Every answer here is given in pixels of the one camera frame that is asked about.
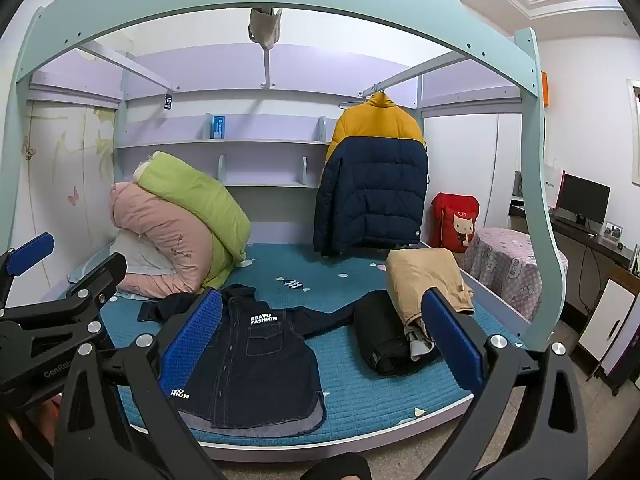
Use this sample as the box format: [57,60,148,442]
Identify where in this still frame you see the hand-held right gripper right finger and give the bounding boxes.
[421,288,592,480]

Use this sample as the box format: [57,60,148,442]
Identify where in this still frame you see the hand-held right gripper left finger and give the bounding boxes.
[52,288,236,480]

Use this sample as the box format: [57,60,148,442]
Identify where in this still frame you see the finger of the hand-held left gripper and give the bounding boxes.
[0,232,56,311]
[20,252,128,334]

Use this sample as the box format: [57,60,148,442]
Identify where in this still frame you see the dark denim shirt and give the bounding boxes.
[137,282,371,431]

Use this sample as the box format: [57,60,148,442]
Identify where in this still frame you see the person's left forearm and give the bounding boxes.
[0,395,61,461]

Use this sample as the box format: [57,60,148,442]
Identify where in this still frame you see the clothes hanger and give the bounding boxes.
[337,91,388,111]

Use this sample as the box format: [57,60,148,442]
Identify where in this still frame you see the white pillow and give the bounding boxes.
[116,232,176,278]

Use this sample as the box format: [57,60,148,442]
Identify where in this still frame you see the black folded pants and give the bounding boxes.
[352,290,443,377]

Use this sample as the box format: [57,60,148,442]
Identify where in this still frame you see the khaki folded pants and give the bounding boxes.
[386,247,475,361]

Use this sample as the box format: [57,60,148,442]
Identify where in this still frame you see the pink quilt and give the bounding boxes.
[109,182,221,295]

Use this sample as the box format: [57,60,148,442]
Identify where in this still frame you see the table with pink patterned cloth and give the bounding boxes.
[460,227,568,321]

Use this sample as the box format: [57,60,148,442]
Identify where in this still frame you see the teal quilted mattress pad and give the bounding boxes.
[65,242,523,446]

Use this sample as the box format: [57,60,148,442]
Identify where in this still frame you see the red cartoon bag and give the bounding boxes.
[431,192,481,254]

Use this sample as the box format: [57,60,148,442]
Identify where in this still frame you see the green quilt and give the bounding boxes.
[137,151,252,291]

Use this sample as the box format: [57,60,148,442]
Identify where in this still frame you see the white cabinet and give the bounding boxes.
[577,262,640,396]

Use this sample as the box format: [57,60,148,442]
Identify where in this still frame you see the person's leg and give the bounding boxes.
[299,452,373,480]

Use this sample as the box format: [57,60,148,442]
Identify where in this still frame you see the dark desk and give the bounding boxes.
[510,195,640,311]

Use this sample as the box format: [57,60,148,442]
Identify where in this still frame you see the yellow and navy puffer jacket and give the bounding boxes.
[312,92,431,257]

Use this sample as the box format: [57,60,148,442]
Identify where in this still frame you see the white wardrobe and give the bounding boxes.
[422,112,523,231]

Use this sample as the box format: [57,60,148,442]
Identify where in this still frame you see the black computer monitor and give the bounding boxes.
[555,170,612,226]

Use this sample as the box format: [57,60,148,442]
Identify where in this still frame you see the window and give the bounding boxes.
[625,77,640,186]

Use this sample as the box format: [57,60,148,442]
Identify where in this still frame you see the hanging grey cloth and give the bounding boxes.
[248,6,283,51]

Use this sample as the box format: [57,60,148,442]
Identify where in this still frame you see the purple wall shelf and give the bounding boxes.
[114,115,341,188]

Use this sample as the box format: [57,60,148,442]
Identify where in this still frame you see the light green bunk bed frame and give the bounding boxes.
[0,0,568,461]

